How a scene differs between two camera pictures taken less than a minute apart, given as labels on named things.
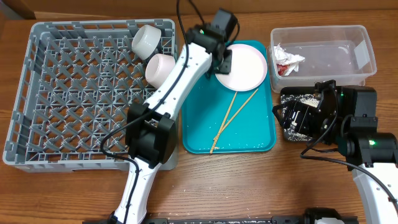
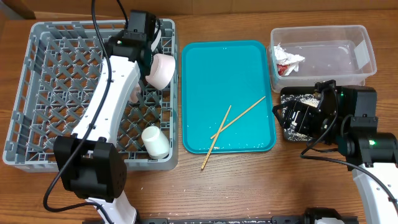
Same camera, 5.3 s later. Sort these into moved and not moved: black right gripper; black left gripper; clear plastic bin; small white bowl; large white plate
Moved: black left gripper; large white plate
Not moved: clear plastic bin; black right gripper; small white bowl
